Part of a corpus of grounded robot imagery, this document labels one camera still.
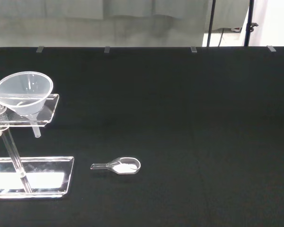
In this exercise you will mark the black bench cloth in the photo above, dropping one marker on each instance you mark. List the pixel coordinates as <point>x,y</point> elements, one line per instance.
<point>180,118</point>

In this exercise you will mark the clear acrylic funnel stand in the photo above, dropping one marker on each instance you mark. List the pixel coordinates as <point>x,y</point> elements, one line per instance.
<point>49,176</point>

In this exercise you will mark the black tripod pole with clamp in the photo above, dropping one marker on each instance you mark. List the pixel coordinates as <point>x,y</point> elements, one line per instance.
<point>249,14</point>

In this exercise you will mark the clear cloth clip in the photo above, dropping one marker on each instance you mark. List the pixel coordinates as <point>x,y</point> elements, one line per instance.
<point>107,49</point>
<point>193,49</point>
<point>271,48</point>
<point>39,49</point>

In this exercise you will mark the grey backdrop curtain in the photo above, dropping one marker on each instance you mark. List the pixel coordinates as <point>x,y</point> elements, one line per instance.
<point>85,23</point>

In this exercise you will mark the glass weighing funnel with powder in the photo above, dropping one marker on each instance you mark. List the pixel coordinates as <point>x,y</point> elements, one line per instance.
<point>123,167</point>

